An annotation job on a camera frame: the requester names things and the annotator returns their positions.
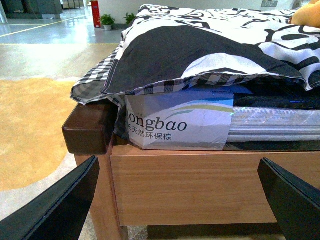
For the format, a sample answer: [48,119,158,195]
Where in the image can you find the white mattress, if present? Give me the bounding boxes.
[113,84,320,152]

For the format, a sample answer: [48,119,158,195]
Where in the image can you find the black and white bedsheet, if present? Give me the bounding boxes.
[69,3,320,106]

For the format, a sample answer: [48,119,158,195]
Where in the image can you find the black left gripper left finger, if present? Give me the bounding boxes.
[0,156,100,240]

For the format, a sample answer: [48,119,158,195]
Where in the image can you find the white mattress label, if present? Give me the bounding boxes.
[125,90,234,151]

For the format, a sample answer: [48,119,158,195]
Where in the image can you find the potted green plant left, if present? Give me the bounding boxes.
[100,14,115,31]

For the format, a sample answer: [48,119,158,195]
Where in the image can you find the red fire extinguisher box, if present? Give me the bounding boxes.
[91,0,101,28]

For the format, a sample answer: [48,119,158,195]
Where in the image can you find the potted green plant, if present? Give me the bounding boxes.
[100,14,115,31]
[124,12,136,25]

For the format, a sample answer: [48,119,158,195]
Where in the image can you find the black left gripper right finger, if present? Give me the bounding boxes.
[257,158,320,240]

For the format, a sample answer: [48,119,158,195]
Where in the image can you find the potted green plant right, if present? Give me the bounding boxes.
[124,12,136,25]

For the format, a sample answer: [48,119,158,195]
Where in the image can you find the wooden bed frame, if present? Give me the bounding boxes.
[62,101,320,240]

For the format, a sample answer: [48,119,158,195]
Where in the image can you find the orange plush dinosaur toy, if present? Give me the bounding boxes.
[289,0,320,28]

